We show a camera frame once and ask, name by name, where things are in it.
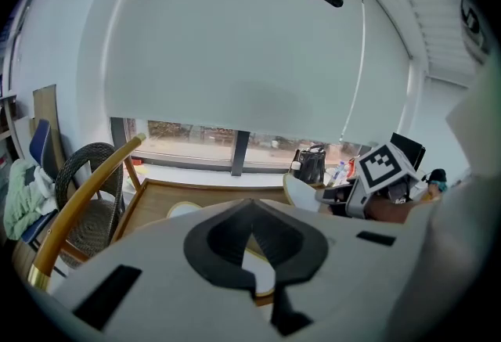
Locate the person's right forearm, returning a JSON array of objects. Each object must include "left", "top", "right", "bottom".
[{"left": 367, "top": 197, "right": 418, "bottom": 225}]

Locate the black bag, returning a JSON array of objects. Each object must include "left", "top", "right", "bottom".
[{"left": 291, "top": 143, "right": 327, "bottom": 185}]

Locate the white slipper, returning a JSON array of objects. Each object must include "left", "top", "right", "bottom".
[{"left": 282, "top": 171, "right": 326, "bottom": 213}]

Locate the blue chair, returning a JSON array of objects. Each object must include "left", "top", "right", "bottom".
[{"left": 19, "top": 119, "right": 59, "bottom": 243}]

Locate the dark window frame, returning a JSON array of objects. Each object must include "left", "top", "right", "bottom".
[{"left": 110, "top": 117, "right": 373, "bottom": 177}]

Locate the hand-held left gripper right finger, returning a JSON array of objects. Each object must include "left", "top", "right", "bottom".
[{"left": 250, "top": 198, "right": 431, "bottom": 342}]

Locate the white roller blind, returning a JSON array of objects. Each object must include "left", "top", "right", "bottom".
[{"left": 102, "top": 0, "right": 412, "bottom": 146}]

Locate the person's grey sweatshirt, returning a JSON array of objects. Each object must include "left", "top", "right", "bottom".
[{"left": 391, "top": 58, "right": 501, "bottom": 342}]

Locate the wooden shoe rack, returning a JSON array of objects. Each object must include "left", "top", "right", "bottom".
[{"left": 27, "top": 132, "right": 333, "bottom": 306}]

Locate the brown cardboard sheet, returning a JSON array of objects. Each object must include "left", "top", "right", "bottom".
[{"left": 31, "top": 84, "right": 74, "bottom": 177}]

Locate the white cloth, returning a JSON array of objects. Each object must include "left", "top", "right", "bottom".
[{"left": 33, "top": 166, "right": 56, "bottom": 200}]

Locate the white slatted blind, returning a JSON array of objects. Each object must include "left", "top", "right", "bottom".
[{"left": 398, "top": 0, "right": 477, "bottom": 88}]

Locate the white blind cord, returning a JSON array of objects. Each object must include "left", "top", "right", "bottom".
[{"left": 339, "top": 0, "right": 368, "bottom": 142}]

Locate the dark wicker chair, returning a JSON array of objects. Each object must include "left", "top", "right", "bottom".
[{"left": 54, "top": 142, "right": 126, "bottom": 269}]

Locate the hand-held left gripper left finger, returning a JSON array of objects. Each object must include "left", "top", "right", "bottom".
[{"left": 52, "top": 198, "right": 283, "bottom": 342}]

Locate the green cloth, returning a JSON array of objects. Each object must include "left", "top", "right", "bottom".
[{"left": 3, "top": 159, "right": 52, "bottom": 242}]

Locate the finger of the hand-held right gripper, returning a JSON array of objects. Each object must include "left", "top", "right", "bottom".
[{"left": 315, "top": 184, "right": 353, "bottom": 216}]

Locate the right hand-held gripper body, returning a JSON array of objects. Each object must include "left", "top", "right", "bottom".
[{"left": 344, "top": 142, "right": 420, "bottom": 220}]

